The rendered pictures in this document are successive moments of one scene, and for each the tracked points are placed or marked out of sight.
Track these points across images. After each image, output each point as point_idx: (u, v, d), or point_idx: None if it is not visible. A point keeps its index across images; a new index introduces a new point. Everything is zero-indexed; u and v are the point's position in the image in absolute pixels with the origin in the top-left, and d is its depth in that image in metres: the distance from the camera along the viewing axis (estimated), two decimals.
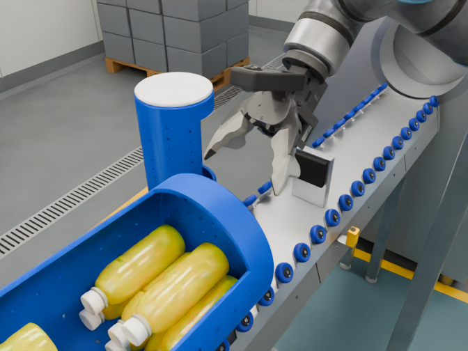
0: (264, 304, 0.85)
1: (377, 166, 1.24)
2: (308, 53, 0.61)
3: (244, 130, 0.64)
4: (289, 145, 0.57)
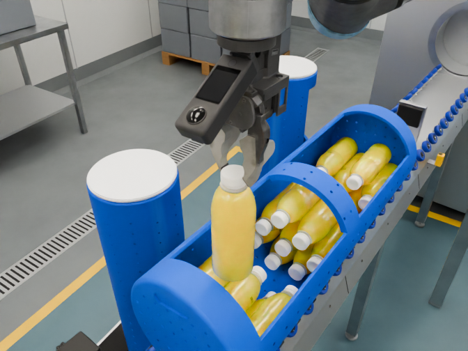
0: (398, 189, 1.38)
1: (448, 118, 1.77)
2: (242, 37, 0.48)
3: (230, 131, 0.58)
4: (257, 157, 0.56)
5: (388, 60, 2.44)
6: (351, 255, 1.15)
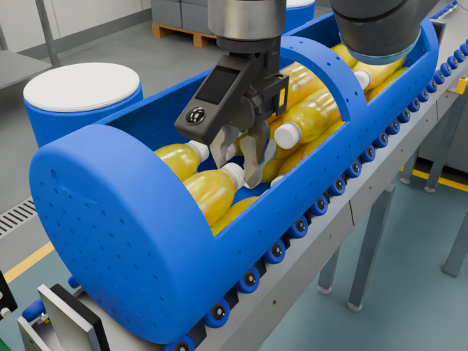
0: (415, 108, 1.12)
1: None
2: (242, 37, 0.48)
3: (230, 131, 0.58)
4: (258, 157, 0.56)
5: None
6: (359, 172, 0.89)
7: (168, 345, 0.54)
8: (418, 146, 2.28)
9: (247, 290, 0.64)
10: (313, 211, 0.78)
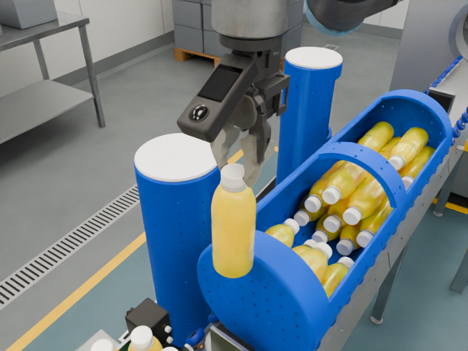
0: None
1: None
2: (244, 36, 0.48)
3: (231, 131, 0.58)
4: (258, 156, 0.56)
5: (408, 53, 2.49)
6: (395, 230, 1.21)
7: None
8: None
9: (330, 324, 0.95)
10: None
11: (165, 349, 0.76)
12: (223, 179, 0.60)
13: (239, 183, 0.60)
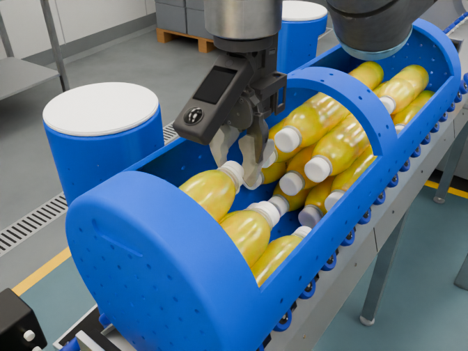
0: (434, 129, 1.11)
1: None
2: (238, 37, 0.48)
3: (230, 131, 0.58)
4: (256, 156, 0.56)
5: None
6: (384, 199, 0.88)
7: None
8: None
9: (281, 329, 0.63)
10: (340, 242, 0.77)
11: None
12: (228, 162, 0.60)
13: (241, 174, 0.59)
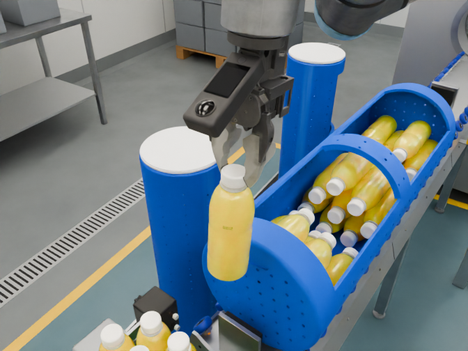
0: None
1: None
2: (253, 35, 0.49)
3: (233, 130, 0.59)
4: (260, 155, 0.56)
5: (410, 49, 2.50)
6: (400, 220, 1.22)
7: None
8: None
9: (338, 313, 0.96)
10: None
11: (174, 333, 0.76)
12: (303, 209, 0.93)
13: (312, 217, 0.92)
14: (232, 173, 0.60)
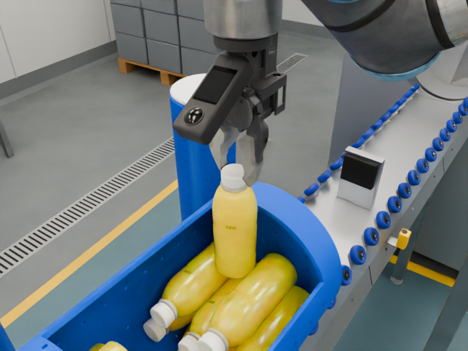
0: (327, 307, 0.85)
1: (420, 168, 1.24)
2: (238, 37, 0.48)
3: (229, 131, 0.58)
4: (256, 156, 0.56)
5: (354, 77, 1.91)
6: None
7: None
8: None
9: None
10: None
11: None
12: None
13: None
14: (232, 173, 0.60)
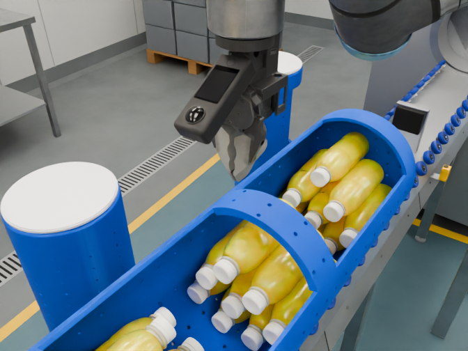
0: (395, 213, 1.11)
1: (454, 122, 1.50)
2: (240, 37, 0.48)
3: (235, 131, 0.58)
4: (250, 156, 0.56)
5: None
6: (333, 303, 0.89)
7: None
8: None
9: None
10: None
11: None
12: (159, 320, 0.61)
13: (170, 333, 0.60)
14: (318, 182, 0.91)
